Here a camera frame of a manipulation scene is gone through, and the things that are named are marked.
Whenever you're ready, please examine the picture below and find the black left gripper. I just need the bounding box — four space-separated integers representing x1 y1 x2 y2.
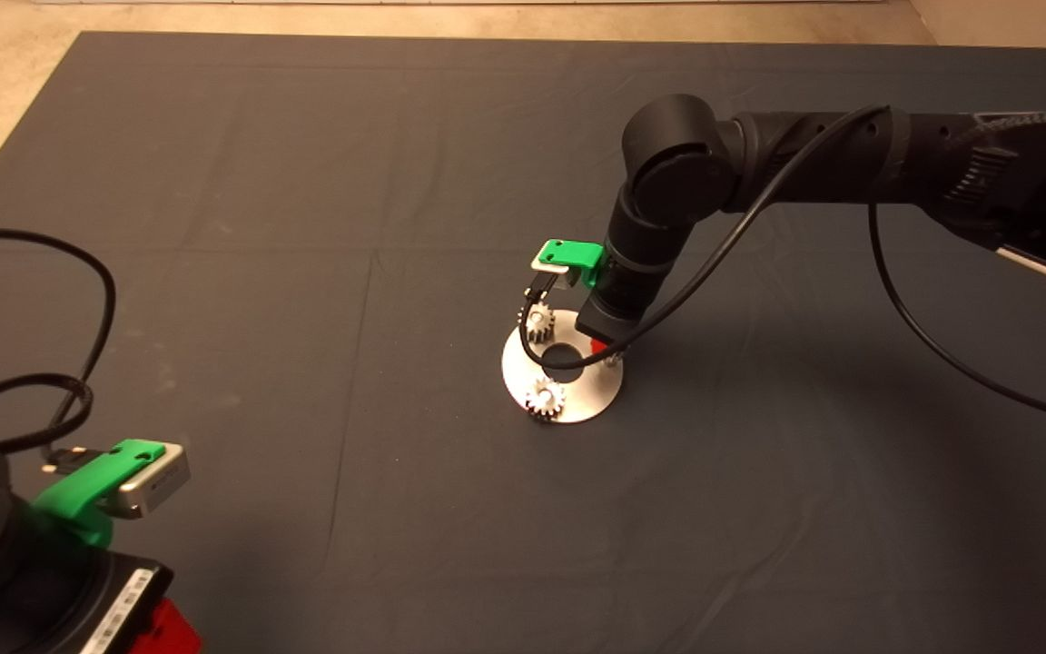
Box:
0 531 203 654

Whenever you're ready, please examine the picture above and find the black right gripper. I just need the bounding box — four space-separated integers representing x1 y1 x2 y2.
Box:
575 263 665 354

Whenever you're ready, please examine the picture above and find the round metal carrier plate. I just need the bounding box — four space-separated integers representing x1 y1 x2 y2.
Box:
501 309 624 424

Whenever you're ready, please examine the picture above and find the dark grey table cloth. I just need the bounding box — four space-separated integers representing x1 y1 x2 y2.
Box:
0 32 1046 654

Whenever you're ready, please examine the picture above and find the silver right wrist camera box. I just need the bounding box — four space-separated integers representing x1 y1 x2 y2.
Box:
530 254 578 290

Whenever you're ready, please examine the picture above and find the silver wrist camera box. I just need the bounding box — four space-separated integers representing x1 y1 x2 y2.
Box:
119 442 191 520
530 254 578 290

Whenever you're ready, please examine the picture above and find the green right camera mount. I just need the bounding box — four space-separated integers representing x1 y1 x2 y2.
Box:
537 239 606 290

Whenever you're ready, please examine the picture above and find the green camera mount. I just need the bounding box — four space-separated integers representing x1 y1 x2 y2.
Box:
33 439 167 548
537 239 606 290

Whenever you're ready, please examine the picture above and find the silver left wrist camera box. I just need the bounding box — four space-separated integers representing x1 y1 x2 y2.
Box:
119 442 191 520

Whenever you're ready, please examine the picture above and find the green left camera mount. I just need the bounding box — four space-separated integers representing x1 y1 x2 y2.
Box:
33 439 167 548

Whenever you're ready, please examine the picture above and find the black right camera cable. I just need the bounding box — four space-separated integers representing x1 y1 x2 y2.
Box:
518 104 1046 430

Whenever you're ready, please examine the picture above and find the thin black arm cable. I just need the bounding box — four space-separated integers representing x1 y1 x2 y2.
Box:
0 229 117 475

